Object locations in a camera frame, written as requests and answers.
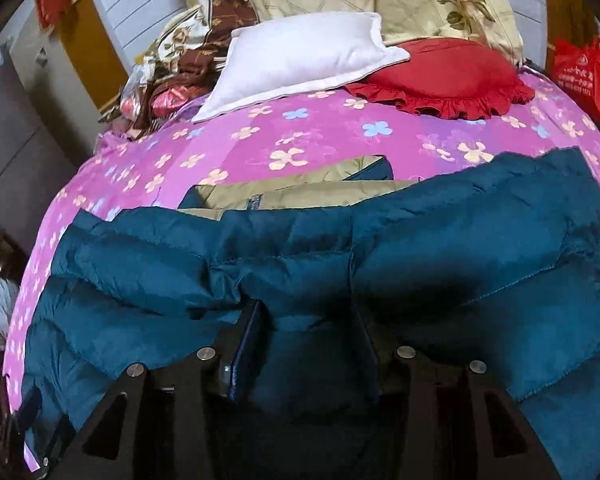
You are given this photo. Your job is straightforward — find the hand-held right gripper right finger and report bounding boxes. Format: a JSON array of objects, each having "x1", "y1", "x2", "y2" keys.
[{"x1": 365, "y1": 310, "x2": 563, "y2": 480}]

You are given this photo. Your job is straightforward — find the red ruffled cushion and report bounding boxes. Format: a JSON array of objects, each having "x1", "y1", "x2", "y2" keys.
[{"x1": 345, "y1": 37, "x2": 536, "y2": 121}]

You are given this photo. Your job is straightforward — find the pink floral bedsheet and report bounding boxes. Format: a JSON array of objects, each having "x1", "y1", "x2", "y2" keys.
[{"x1": 2, "y1": 72, "x2": 600, "y2": 461}]

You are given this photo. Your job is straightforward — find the teal puffer jacket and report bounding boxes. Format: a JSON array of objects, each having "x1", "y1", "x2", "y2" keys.
[{"x1": 20, "y1": 146, "x2": 600, "y2": 480}]

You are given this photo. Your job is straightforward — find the shiny pink wrapped package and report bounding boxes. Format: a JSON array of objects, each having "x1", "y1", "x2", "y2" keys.
[{"x1": 120, "y1": 80, "x2": 193, "y2": 123}]

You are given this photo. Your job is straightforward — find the clear plastic bag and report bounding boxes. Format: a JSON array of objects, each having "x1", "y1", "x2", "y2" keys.
[{"x1": 0, "y1": 265, "x2": 23, "y2": 346}]

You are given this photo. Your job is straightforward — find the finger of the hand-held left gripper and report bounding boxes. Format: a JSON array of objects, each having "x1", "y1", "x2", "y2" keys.
[{"x1": 0, "y1": 400, "x2": 56, "y2": 471}]

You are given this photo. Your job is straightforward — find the white pillow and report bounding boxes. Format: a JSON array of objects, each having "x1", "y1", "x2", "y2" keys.
[{"x1": 192, "y1": 11, "x2": 411, "y2": 123}]

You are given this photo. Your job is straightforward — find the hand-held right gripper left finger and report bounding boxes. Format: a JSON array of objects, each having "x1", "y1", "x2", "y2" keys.
[{"x1": 55, "y1": 301, "x2": 265, "y2": 480}]

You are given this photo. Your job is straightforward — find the red shopping bag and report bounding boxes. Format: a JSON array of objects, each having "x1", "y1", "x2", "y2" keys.
[{"x1": 550, "y1": 35, "x2": 600, "y2": 133}]

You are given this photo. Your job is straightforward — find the brown floral blanket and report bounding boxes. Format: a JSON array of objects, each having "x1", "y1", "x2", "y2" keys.
[{"x1": 97, "y1": 0, "x2": 261, "y2": 138}]

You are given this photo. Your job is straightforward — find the wooden frame post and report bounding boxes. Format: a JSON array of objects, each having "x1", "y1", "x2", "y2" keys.
[
  {"x1": 62, "y1": 0, "x2": 131, "y2": 113},
  {"x1": 542, "y1": 0, "x2": 598, "y2": 73}
]

